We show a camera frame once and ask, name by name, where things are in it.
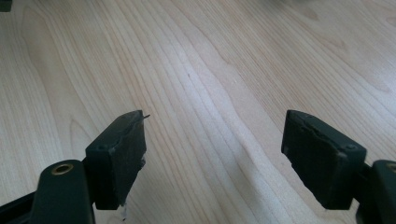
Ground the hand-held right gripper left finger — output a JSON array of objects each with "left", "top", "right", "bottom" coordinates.
[{"left": 84, "top": 109, "right": 151, "bottom": 211}]

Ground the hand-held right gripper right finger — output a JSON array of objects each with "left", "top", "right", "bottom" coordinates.
[{"left": 280, "top": 109, "right": 368, "bottom": 211}]

